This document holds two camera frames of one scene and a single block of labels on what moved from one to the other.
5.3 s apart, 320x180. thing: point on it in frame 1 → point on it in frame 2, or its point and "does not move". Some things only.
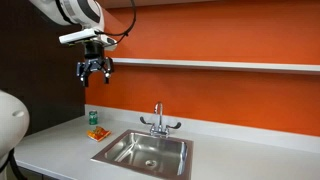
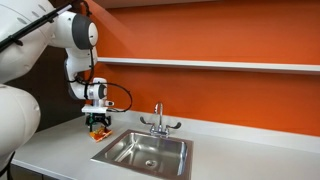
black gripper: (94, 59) → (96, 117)
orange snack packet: (98, 133) does not move
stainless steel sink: (150, 156) does not move
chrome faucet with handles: (160, 129) does not move
